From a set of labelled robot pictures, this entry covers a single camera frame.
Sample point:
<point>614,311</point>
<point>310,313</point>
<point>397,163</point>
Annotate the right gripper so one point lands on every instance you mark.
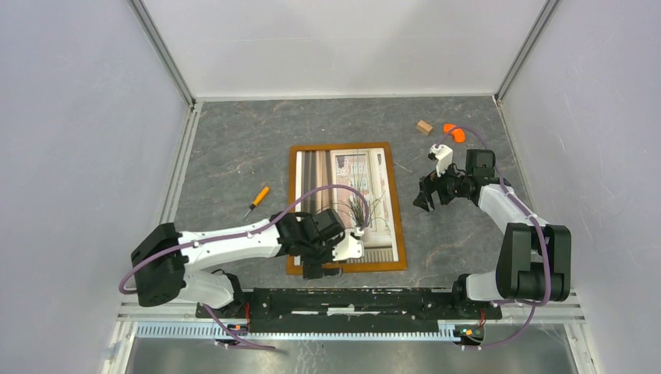
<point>427,184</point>

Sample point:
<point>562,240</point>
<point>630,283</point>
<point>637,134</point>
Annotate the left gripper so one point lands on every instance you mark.
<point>313,268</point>

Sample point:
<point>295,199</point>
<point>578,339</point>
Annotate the wooden picture frame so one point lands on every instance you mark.
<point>357,181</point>

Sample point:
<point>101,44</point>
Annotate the orange handled screwdriver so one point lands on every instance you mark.
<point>257,200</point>

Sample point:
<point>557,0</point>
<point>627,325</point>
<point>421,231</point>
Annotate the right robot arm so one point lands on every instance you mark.
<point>534,264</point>

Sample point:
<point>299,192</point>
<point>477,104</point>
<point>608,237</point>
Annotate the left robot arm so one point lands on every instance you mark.
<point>170,264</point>

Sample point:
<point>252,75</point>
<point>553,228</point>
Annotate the orange curved plastic piece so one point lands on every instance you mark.
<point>457,134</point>

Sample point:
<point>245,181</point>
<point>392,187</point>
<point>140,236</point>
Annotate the small wooden block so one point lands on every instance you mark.
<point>424,127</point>

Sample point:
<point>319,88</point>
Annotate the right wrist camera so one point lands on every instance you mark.
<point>443,156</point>

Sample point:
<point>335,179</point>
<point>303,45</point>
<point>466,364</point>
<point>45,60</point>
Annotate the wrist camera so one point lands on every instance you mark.
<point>443,156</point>
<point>350,247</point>

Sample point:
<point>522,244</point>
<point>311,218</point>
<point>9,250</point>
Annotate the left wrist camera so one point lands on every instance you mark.
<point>350,247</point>

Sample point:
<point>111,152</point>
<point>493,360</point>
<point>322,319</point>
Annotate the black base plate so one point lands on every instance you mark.
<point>353,310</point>

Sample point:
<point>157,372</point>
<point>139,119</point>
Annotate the aluminium rail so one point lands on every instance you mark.
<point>182,320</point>

